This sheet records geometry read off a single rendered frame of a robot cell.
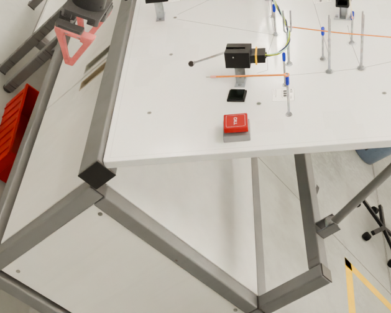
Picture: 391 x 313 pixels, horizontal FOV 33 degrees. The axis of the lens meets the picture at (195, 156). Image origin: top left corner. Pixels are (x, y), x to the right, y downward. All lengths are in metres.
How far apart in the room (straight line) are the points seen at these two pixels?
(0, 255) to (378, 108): 0.93
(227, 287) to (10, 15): 1.88
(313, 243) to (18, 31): 1.84
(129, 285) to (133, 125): 0.43
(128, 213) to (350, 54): 0.64
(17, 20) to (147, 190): 1.71
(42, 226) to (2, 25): 1.64
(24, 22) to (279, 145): 2.01
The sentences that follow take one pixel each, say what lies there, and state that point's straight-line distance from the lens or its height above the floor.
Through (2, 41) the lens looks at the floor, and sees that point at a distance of 2.99.
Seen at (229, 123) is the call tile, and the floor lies 1.11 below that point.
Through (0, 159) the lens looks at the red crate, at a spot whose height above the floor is 0.08.
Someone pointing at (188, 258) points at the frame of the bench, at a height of 0.80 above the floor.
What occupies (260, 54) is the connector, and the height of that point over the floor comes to 1.19.
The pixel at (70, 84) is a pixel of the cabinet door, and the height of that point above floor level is 0.56.
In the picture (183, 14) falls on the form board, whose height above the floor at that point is 0.98.
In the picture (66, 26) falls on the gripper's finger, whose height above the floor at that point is 1.10.
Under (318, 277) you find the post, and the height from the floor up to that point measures 0.99.
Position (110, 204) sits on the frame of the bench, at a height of 0.79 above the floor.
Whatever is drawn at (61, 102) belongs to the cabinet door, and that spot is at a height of 0.54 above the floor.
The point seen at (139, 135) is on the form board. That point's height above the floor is 0.93.
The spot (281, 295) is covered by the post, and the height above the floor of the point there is 0.87.
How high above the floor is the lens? 1.65
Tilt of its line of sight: 27 degrees down
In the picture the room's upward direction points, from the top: 55 degrees clockwise
